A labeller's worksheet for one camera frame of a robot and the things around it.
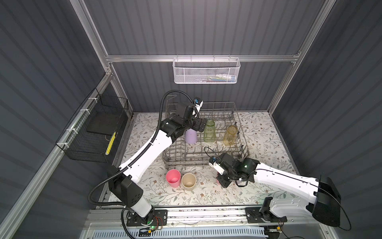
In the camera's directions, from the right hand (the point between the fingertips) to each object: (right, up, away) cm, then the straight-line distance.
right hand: (219, 178), depth 77 cm
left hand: (-10, +32, -3) cm, 33 cm away
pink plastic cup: (-26, -3, +8) cm, 27 cm away
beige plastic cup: (-17, -4, +7) cm, 19 cm away
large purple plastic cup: (-15, +21, +16) cm, 31 cm away
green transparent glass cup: (-4, +24, +14) cm, 28 cm away
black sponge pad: (-59, +29, -2) cm, 66 cm away
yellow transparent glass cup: (+10, +20, +20) cm, 30 cm away
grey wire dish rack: (-15, +11, +22) cm, 29 cm away
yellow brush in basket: (-53, +19, -8) cm, 57 cm away
